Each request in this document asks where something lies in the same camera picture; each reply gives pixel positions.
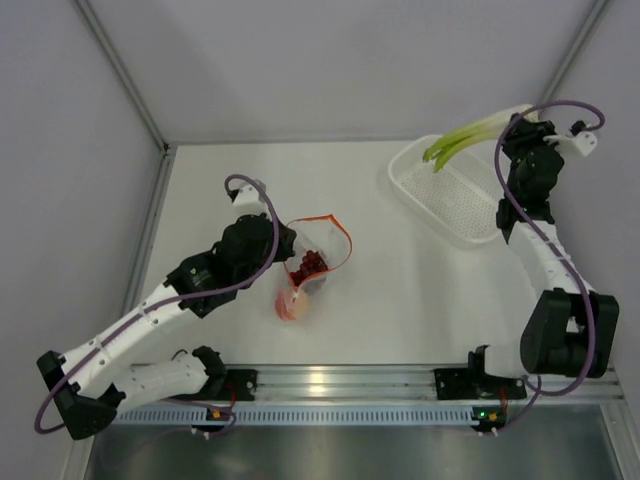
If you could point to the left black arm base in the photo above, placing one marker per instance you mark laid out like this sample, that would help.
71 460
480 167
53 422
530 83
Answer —
239 385

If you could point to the aluminium mounting rail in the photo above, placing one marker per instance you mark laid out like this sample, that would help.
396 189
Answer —
367 382

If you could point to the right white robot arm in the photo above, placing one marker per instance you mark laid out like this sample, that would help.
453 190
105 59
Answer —
571 329

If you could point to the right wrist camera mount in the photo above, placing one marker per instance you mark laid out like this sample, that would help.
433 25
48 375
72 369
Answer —
580 141

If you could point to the clear zip top bag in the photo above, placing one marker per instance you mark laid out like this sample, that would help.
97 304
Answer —
322 245

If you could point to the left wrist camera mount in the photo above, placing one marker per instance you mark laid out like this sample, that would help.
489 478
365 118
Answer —
247 195

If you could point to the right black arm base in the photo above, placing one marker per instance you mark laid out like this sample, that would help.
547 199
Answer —
454 384

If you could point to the orange fake peach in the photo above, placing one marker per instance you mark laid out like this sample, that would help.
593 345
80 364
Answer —
291 304

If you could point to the purple fake grapes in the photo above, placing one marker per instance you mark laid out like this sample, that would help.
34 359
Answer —
311 263

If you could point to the white perforated plastic basket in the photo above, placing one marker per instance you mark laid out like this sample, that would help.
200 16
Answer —
459 201

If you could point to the green fake scallion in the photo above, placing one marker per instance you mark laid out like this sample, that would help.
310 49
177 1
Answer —
454 141

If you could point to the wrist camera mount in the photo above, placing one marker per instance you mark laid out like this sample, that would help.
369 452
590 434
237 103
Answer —
247 195
580 141

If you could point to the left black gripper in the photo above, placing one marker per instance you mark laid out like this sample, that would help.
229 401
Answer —
287 237

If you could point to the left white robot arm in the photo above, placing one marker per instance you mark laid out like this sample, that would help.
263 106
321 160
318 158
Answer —
94 383

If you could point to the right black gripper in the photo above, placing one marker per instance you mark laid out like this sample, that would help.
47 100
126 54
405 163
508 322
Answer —
523 132

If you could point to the white slotted cable duct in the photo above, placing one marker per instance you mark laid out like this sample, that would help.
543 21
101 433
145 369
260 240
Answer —
296 415

